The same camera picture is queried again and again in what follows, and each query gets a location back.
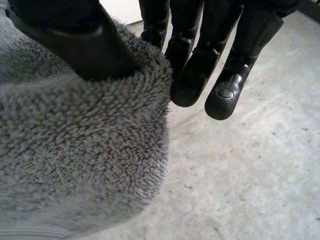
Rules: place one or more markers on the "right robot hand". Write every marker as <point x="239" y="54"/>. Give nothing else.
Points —
<point x="85" y="45"/>

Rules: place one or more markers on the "grey towel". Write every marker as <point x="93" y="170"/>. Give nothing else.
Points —
<point x="82" y="150"/>

